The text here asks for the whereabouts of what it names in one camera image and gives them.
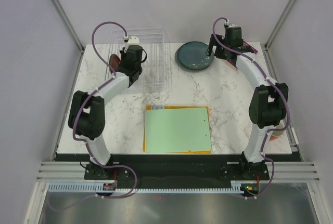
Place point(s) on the white cable duct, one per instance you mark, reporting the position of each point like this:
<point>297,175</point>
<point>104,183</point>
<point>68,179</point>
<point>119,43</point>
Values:
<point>103,187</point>

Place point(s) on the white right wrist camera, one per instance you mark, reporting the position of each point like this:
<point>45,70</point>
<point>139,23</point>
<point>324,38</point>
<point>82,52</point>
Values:
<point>231,24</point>

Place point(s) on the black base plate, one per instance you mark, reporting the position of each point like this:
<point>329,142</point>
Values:
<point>132,180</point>

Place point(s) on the orange plastic cup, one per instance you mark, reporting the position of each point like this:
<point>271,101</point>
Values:
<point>276,134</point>

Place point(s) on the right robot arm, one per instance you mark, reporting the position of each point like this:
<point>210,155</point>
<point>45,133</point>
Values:
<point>268,104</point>

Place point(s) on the dark teal flowered plate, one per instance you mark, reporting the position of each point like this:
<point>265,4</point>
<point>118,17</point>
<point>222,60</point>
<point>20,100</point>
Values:
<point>194,46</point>

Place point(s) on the right aluminium frame post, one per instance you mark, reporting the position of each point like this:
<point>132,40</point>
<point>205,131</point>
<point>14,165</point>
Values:
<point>282,18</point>

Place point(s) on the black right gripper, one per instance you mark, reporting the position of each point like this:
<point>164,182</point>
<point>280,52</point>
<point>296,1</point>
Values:
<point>212,42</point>

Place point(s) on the left aluminium frame post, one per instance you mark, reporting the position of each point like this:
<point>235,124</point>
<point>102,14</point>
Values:
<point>68,25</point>

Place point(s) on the aluminium front rail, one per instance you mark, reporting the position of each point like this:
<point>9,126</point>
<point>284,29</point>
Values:
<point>229,171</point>

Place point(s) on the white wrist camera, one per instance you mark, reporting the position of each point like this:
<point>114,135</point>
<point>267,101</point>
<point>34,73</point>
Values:
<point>130,40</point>
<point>231,24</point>

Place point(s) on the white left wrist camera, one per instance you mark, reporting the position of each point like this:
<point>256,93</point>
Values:
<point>130,40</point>

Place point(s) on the small dark red plate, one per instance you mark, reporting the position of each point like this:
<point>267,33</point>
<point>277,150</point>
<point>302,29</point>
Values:
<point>114,61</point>

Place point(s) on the white wire dish rack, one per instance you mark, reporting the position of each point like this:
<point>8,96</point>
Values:
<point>153,77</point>

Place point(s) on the grey-green plate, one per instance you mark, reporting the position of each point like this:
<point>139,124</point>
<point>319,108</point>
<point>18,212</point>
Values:
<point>193,61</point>

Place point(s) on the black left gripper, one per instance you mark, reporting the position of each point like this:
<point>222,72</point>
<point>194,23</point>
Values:
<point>123,55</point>

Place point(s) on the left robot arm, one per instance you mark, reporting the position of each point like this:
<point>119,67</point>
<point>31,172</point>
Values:
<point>87,113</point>

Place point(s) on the purple book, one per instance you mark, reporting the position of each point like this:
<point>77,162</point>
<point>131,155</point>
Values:
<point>248,46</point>

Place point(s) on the aluminium frame post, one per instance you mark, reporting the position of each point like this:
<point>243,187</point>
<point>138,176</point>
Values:
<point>282,18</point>
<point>68,25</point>

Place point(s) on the light green cutting board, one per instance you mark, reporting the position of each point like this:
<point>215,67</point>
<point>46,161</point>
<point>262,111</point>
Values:
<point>177,130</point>

